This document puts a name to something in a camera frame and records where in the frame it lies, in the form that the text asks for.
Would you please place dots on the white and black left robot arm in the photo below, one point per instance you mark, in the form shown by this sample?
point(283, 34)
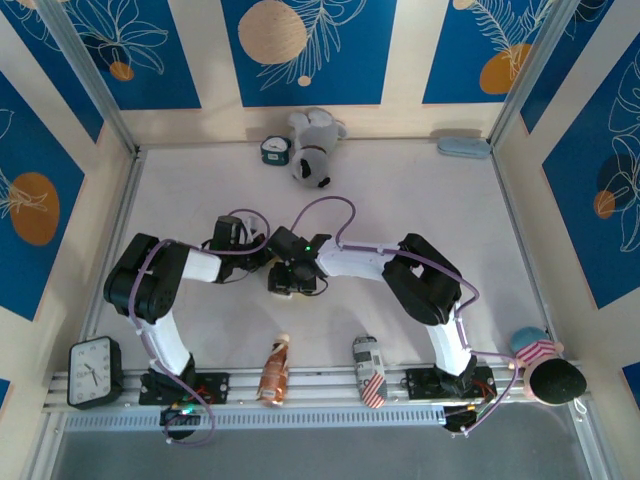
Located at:
point(202, 265)

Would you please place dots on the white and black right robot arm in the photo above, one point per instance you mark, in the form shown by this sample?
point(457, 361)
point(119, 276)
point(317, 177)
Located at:
point(355, 260)

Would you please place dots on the small teal alarm clock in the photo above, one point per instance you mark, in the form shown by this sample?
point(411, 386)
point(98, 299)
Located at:
point(275, 152)

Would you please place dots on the orange drink bottle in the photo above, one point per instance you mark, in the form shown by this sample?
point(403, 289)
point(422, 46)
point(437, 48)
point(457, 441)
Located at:
point(273, 375)

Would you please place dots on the grey white plush dog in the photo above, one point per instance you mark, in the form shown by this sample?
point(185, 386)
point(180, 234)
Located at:
point(312, 145)

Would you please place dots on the newspaper print can with flag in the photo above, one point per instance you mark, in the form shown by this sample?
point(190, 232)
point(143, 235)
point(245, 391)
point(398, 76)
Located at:
point(367, 365)

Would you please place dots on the black left controller board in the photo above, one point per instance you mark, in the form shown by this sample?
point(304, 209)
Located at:
point(180, 419)

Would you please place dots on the black controller board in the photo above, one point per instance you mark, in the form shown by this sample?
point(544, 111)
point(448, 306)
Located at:
point(457, 420)
point(180, 419)

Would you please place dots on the black square analogue clock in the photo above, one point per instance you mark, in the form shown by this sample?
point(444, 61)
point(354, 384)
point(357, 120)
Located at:
point(90, 372)

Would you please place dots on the light blue oblong case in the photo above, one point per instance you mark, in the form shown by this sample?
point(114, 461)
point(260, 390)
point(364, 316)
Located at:
point(462, 148)

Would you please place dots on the black right controller board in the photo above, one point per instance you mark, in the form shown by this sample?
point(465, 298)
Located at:
point(457, 420)

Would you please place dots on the doll with striped shirt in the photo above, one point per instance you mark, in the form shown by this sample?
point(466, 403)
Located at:
point(555, 382)

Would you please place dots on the long aluminium mounting rail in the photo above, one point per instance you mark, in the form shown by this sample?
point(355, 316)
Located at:
point(320, 387)

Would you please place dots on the aluminium table edge rail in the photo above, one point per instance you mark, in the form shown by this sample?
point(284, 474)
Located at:
point(121, 225)
point(519, 225)

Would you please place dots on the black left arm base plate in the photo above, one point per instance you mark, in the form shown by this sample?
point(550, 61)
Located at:
point(215, 387)

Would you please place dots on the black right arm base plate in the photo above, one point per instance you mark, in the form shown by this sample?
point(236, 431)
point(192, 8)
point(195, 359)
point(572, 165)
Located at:
point(420, 382)

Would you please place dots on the aluminium frame post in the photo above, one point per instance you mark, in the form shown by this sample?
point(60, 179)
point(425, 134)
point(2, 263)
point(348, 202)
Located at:
point(526, 75)
point(90, 75)

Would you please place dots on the short aluminium frame bar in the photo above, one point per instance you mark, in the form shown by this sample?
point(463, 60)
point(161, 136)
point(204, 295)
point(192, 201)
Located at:
point(592, 445)
point(47, 450)

